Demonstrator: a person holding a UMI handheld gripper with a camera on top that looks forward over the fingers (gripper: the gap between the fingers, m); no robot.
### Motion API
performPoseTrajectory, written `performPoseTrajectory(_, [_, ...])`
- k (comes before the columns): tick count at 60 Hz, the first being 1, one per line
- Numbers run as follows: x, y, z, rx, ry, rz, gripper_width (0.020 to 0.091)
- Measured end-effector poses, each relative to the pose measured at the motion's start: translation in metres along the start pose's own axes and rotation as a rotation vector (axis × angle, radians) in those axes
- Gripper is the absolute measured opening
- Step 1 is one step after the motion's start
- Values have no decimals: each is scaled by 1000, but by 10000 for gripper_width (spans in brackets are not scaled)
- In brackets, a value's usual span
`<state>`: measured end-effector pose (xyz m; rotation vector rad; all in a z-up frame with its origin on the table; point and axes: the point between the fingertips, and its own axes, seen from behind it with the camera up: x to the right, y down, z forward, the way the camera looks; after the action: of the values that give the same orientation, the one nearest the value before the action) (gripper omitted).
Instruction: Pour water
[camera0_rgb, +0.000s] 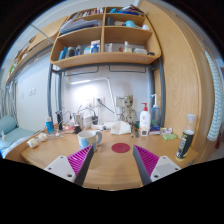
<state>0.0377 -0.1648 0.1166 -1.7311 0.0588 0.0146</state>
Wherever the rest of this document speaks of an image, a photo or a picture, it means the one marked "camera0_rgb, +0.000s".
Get white mug with blue map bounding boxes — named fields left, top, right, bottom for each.
left=77, top=129, right=103, bottom=153

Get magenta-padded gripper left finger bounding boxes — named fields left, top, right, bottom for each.
left=43, top=144, right=95, bottom=187

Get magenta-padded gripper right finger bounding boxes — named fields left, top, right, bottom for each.
left=132, top=144, right=182, bottom=187

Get light blue pillow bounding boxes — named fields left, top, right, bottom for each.
left=0, top=115, right=18, bottom=136

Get small white desk clock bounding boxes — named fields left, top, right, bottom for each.
left=139, top=127, right=150, bottom=137

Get clear bottle with dark label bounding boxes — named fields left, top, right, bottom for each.
left=175, top=113, right=197, bottom=161

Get wooden wardrobe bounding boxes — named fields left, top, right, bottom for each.
left=138, top=0, right=214, bottom=161

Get white tissue pack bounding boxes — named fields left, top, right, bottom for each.
left=110, top=120, right=132, bottom=136

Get green striped hanging towel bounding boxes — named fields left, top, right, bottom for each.
left=203, top=49, right=224, bottom=142

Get wooden shelf unit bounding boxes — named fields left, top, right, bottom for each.
left=49, top=4, right=162, bottom=70

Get white charger block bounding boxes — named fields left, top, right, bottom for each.
left=81, top=113, right=94, bottom=129

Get black electric shaver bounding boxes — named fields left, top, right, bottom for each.
left=55, top=110, right=65, bottom=132

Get white tape roll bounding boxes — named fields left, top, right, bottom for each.
left=37, top=132, right=50, bottom=142
left=26, top=137, right=40, bottom=149

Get bed with light blue sheet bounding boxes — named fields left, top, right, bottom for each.
left=0, top=126, right=38, bottom=158

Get white pump bottle red cap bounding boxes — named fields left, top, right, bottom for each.
left=139, top=102, right=152, bottom=132

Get wooden tree figurine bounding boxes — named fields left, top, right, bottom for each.
left=120, top=94, right=138, bottom=125

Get small green sponge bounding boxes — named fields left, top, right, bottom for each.
left=162, top=133, right=179, bottom=141

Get blue spray bottle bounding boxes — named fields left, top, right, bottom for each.
left=149, top=93, right=161, bottom=128

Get small blue bottle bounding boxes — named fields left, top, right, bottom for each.
left=45, top=116, right=55, bottom=134

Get long wooden wall shelf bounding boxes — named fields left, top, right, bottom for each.
left=4, top=16, right=68, bottom=84

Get small blue box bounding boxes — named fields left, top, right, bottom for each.
left=148, top=125, right=162, bottom=136

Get flat round red coaster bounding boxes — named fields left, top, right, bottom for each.
left=111, top=142, right=131, bottom=154

